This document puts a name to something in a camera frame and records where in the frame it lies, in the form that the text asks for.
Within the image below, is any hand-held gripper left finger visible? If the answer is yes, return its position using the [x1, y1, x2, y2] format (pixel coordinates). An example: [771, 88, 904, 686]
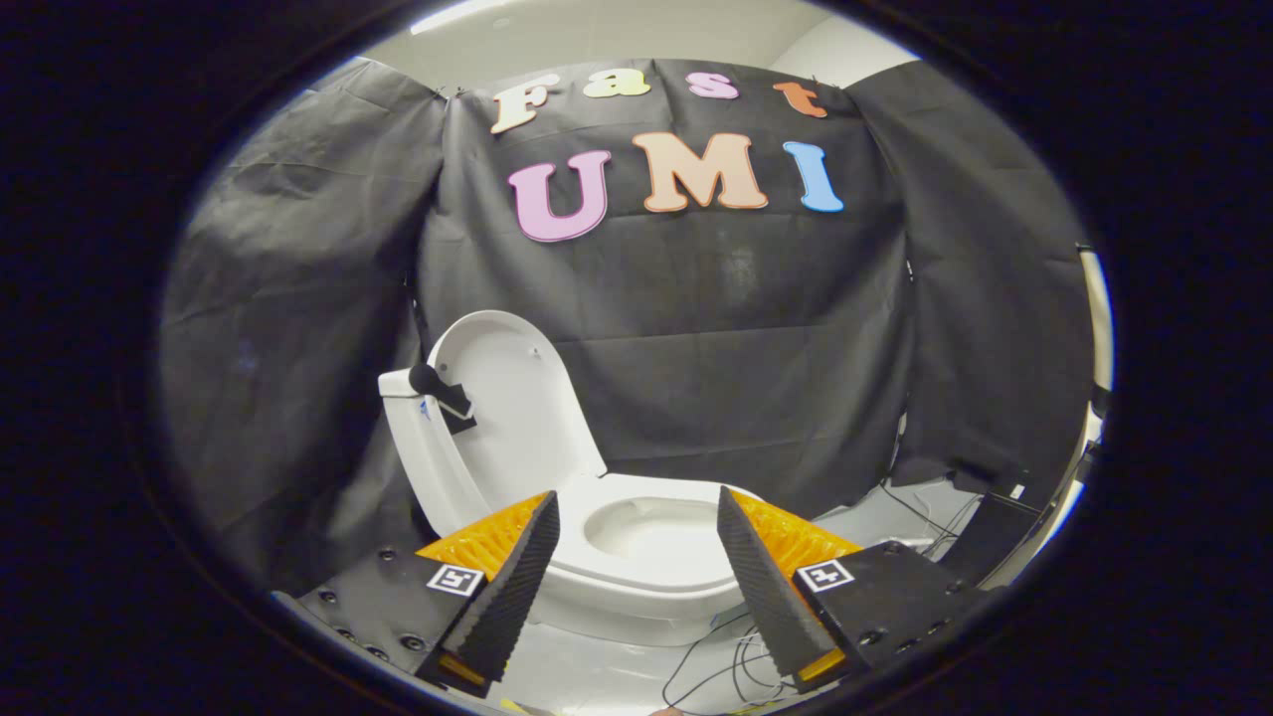
[271, 490, 560, 697]

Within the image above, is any black backdrop cloth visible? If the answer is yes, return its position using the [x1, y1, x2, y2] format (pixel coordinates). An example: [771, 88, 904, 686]
[159, 55, 1095, 598]

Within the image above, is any black knob bracket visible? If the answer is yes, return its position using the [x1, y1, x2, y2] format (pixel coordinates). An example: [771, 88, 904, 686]
[409, 362, 478, 437]

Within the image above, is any white toilet lid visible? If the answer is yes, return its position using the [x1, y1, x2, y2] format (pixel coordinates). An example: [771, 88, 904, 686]
[425, 309, 609, 538]

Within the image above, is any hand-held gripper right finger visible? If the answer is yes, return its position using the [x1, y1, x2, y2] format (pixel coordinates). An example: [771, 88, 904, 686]
[716, 487, 988, 695]

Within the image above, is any white toilet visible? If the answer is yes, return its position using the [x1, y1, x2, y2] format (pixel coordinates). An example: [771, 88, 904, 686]
[378, 368, 772, 649]

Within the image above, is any black box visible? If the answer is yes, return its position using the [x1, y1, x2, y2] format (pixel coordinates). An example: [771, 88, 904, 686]
[938, 490, 1043, 590]

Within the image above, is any tangle of black cables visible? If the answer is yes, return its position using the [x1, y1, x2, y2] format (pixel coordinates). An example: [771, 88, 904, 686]
[660, 482, 961, 716]

